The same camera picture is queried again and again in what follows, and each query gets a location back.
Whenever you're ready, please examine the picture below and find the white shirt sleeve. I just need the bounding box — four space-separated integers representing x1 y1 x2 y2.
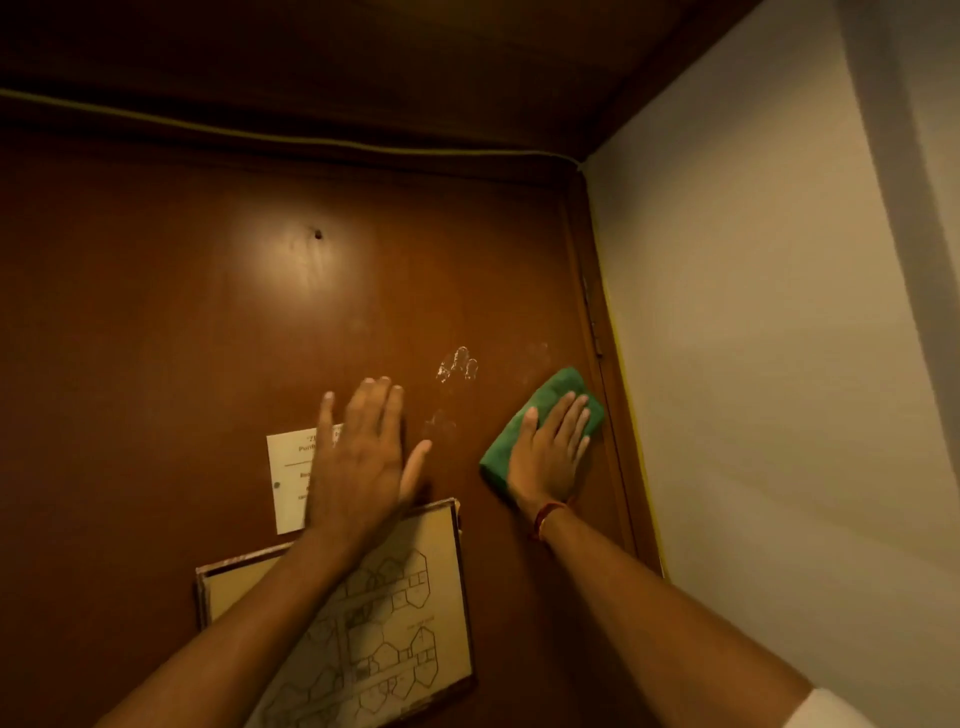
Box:
782 687 880 728

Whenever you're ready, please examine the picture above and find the red thread wristband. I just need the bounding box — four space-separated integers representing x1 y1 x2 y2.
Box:
531 500 573 543

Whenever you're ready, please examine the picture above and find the person's right hand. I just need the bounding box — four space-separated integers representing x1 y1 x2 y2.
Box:
507 390 594 523

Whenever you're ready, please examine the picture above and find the person's right forearm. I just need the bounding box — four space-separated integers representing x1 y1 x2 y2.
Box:
541 510 816 728

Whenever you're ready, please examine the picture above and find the brown wooden door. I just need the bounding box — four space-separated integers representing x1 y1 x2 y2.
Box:
0 123 639 728

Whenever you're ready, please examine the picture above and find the green cleaning cloth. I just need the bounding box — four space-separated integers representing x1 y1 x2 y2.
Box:
479 366 607 502

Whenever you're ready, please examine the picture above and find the person's left forearm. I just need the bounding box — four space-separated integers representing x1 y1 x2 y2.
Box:
93 525 363 728

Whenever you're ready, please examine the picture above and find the person's left hand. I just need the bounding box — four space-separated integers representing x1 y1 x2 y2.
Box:
305 376 434 543

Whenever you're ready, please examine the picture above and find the white paper notice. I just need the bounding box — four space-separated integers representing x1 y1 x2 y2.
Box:
266 423 345 537

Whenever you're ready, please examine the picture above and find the framed floor plan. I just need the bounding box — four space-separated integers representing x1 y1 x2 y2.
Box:
195 497 479 728

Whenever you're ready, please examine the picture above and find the thin yellowish cable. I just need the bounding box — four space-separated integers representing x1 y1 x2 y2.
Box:
0 87 582 168

